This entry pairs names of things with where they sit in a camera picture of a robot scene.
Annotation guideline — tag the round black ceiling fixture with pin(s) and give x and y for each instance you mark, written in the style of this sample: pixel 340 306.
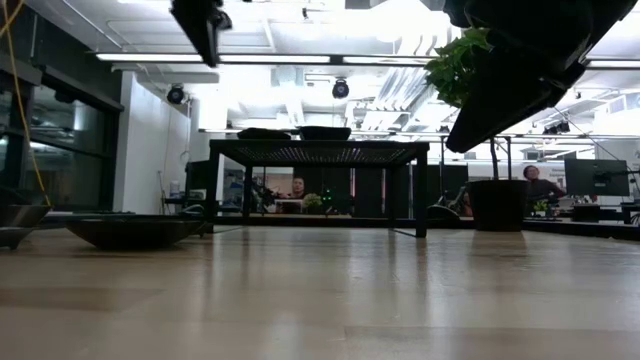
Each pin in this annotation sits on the round black ceiling fixture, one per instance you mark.
pixel 340 89
pixel 175 94

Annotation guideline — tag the black wavy square mini plate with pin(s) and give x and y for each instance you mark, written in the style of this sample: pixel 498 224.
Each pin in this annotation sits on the black wavy square mini plate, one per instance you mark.
pixel 325 133
pixel 22 216

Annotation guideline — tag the black perforated metal rack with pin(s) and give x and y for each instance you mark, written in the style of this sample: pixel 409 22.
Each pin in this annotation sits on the black perforated metal rack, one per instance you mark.
pixel 320 152

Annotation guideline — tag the black leaf shaped mini plate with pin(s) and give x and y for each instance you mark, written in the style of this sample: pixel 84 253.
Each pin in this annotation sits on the black leaf shaped mini plate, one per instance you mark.
pixel 262 134
pixel 132 235

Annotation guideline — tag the small white bottle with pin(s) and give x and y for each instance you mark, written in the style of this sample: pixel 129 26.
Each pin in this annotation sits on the small white bottle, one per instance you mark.
pixel 174 189

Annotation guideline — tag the small green desk plant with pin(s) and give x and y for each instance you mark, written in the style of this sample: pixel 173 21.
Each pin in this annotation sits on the small green desk plant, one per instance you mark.
pixel 540 206
pixel 312 201

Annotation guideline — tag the green plant in black pot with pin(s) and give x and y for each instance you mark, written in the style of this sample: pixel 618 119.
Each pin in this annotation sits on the green plant in black pot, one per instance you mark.
pixel 497 205

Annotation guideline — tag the black computer monitor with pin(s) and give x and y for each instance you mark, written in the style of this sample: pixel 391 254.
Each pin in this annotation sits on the black computer monitor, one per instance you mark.
pixel 597 177

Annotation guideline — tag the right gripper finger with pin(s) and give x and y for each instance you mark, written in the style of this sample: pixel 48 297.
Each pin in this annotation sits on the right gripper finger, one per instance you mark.
pixel 500 105

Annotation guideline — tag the long ceiling light strip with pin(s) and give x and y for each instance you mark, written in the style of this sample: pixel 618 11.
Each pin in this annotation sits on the long ceiling light strip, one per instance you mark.
pixel 275 58

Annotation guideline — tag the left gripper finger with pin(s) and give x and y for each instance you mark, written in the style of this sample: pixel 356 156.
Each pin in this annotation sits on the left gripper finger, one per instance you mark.
pixel 197 25

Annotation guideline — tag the person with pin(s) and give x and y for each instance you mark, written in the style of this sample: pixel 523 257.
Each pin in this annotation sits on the person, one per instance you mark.
pixel 542 190
pixel 298 189

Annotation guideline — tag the black aluminium table frame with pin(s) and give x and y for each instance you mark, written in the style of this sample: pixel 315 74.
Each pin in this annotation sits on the black aluminium table frame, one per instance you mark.
pixel 590 231

